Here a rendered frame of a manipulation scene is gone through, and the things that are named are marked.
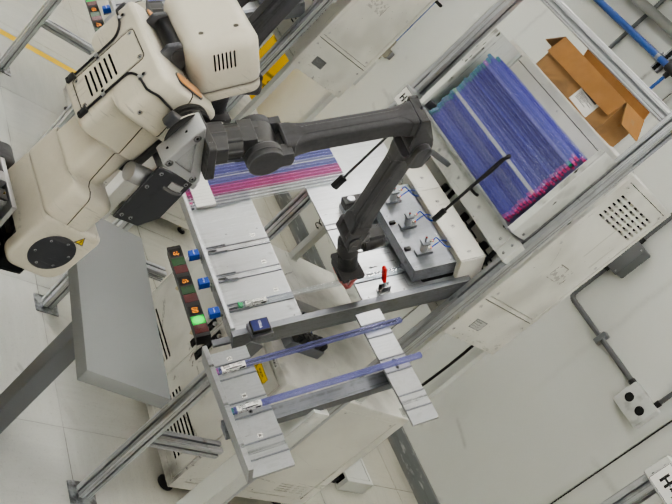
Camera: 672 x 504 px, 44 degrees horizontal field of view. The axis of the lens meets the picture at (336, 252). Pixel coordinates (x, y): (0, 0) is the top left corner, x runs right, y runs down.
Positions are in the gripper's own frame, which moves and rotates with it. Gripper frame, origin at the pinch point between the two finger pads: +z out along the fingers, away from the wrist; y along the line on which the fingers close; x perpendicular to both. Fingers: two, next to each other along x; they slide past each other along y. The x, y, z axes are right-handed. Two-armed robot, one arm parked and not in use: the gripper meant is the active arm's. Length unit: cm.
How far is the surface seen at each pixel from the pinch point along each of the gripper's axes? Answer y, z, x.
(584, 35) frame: 31, -42, -85
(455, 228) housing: 4.6, -5.0, -35.8
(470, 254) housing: -6.0, -5.4, -35.4
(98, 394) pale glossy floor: 25, 56, 78
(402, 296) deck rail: -10.0, -0.9, -12.8
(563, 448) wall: -16, 140, -96
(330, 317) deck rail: -10.1, -1.5, 8.7
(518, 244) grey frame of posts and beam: -12.6, -12.9, -45.7
